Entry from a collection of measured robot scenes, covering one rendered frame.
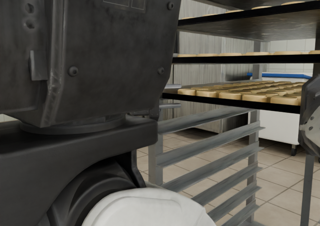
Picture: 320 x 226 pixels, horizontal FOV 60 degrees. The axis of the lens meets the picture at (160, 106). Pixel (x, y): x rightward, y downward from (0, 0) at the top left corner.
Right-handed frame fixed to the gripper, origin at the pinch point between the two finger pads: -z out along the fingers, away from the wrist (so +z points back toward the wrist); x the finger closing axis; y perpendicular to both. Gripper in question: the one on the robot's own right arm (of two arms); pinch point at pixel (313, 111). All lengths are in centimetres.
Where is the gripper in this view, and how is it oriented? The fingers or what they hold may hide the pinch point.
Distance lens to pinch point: 52.5
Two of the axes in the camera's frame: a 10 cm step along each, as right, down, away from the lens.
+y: -9.7, -0.4, 2.4
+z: -2.4, 1.4, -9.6
